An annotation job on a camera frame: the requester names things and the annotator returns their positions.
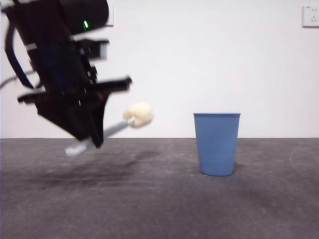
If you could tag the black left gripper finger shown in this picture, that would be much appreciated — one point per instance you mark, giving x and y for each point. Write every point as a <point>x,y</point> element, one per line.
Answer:
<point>69,119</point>
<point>99,119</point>

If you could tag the grey cup brush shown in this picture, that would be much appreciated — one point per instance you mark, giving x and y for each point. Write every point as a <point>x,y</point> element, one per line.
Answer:
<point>139,115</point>

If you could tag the blue ribbed plastic cup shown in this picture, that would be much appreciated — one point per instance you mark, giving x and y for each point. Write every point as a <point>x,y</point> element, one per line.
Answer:
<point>216,144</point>

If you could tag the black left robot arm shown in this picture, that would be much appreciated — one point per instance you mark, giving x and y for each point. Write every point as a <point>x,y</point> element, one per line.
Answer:
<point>82,11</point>

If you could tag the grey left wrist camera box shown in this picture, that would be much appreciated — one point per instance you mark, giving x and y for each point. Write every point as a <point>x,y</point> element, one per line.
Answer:
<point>102,51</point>

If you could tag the white wall socket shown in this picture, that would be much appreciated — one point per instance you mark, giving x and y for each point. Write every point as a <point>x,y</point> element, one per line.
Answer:
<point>311,17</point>
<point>111,22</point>

